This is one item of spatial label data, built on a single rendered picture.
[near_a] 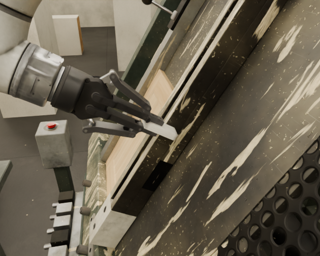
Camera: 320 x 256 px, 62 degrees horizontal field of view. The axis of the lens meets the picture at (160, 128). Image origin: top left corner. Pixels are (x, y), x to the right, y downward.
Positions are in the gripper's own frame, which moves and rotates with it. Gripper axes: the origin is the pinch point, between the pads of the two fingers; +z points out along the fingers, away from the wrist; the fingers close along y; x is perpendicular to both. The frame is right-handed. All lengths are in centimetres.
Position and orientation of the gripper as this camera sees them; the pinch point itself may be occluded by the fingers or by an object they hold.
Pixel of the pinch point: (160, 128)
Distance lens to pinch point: 52.4
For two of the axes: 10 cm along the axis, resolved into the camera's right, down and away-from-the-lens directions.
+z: 8.5, 3.6, 3.9
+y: 5.0, -7.9, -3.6
